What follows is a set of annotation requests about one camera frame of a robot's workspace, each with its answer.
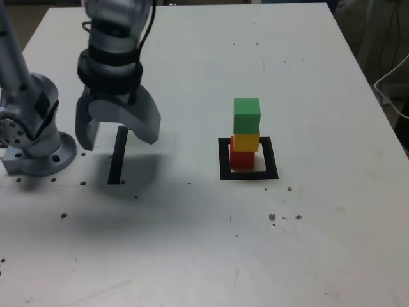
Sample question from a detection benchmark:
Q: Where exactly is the red cube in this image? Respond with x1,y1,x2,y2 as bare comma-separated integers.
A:
229,135,256,169

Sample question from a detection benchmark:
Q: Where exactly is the green cube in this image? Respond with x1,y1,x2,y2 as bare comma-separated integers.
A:
233,98,261,134

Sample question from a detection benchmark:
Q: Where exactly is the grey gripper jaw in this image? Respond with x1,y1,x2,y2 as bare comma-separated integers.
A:
74,89,101,152
88,86,162,145

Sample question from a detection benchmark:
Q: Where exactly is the black hanging cable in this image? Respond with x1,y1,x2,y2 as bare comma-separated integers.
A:
391,0,403,70

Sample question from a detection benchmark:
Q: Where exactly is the black tape square outline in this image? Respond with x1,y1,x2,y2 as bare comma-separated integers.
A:
218,136,279,182

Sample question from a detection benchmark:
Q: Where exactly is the yellow cube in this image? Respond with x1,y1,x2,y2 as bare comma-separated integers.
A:
234,131,261,152

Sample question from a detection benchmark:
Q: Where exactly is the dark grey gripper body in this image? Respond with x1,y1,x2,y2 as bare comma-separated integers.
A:
85,88,139,105

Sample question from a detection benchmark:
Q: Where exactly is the white cable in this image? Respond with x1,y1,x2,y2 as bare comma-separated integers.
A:
374,54,409,121

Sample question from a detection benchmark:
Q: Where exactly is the black tape strip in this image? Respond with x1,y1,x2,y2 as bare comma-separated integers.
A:
107,125,129,185

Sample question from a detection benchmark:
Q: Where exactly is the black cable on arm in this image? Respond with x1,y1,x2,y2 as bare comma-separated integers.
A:
127,0,158,106

